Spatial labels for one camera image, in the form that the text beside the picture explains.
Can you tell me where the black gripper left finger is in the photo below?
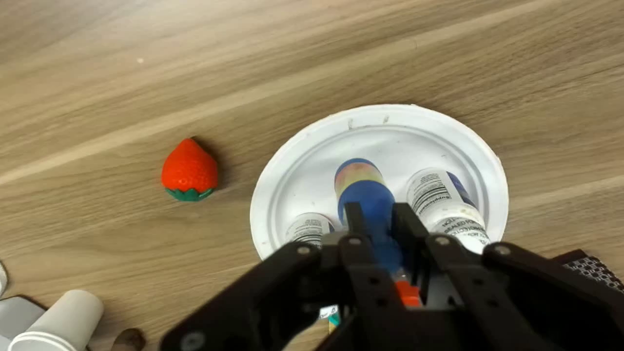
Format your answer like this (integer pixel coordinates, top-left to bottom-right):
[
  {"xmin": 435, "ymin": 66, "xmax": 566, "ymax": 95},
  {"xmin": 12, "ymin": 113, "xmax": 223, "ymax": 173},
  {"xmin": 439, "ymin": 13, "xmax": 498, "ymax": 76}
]
[{"xmin": 160, "ymin": 204, "xmax": 416, "ymax": 351}]

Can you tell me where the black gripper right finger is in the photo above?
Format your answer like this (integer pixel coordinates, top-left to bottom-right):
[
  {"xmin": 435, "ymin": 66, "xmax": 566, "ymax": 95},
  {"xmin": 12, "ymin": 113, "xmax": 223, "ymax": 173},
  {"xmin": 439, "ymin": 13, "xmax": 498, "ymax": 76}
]
[{"xmin": 393, "ymin": 204, "xmax": 624, "ymax": 351}]

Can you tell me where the small white green-label bottle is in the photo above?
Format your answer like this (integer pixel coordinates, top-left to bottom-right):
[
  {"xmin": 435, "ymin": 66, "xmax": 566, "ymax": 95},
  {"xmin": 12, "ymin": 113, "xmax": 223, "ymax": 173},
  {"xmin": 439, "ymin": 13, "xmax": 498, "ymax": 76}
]
[{"xmin": 320, "ymin": 304, "xmax": 342, "ymax": 329}]

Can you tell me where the orange lid play-doh can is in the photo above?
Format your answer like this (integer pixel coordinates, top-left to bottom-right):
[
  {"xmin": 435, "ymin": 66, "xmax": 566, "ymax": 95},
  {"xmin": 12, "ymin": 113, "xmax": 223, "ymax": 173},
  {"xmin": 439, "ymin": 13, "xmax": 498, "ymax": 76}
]
[{"xmin": 394, "ymin": 280, "xmax": 424, "ymax": 308}]

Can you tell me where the white pill bottle blue label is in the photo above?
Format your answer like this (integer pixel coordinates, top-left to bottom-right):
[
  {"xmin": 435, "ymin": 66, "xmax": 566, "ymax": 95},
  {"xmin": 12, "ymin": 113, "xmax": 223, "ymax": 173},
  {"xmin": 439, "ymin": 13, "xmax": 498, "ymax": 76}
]
[{"xmin": 406, "ymin": 167, "xmax": 490, "ymax": 253}]

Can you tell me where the blue toy bottle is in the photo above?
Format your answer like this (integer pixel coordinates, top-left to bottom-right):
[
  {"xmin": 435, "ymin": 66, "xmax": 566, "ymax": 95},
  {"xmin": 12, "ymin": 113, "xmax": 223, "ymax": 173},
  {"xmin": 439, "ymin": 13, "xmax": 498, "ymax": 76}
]
[{"xmin": 334, "ymin": 158, "xmax": 402, "ymax": 273}]

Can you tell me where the brown moose plush toy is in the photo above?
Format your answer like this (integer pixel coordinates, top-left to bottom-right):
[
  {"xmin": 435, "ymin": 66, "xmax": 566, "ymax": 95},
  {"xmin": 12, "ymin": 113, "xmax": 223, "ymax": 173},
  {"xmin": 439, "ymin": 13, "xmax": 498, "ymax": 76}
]
[{"xmin": 112, "ymin": 327, "xmax": 147, "ymax": 351}]

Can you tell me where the white round plate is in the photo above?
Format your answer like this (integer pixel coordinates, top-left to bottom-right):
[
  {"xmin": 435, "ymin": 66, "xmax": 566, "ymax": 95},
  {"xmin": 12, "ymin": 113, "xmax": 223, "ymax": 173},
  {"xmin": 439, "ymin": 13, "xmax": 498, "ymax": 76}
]
[{"xmin": 250, "ymin": 103, "xmax": 510, "ymax": 259}]

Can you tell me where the red strawberry plush toy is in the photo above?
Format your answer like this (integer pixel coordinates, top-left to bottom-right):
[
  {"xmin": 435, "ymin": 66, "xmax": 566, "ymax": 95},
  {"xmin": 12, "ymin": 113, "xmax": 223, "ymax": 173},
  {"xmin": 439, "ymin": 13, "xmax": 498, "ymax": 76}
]
[{"xmin": 160, "ymin": 138, "xmax": 219, "ymax": 202}]

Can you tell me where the grey basket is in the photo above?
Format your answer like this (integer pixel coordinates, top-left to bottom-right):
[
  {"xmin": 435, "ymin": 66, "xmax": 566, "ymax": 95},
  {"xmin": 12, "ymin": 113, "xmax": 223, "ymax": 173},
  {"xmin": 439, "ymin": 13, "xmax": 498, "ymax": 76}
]
[{"xmin": 566, "ymin": 255, "xmax": 624, "ymax": 292}]

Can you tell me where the white paper cup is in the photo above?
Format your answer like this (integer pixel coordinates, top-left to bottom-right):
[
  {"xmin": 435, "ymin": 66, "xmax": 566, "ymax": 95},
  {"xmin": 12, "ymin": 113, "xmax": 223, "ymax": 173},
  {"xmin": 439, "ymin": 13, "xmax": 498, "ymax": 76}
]
[{"xmin": 8, "ymin": 288, "xmax": 104, "ymax": 351}]

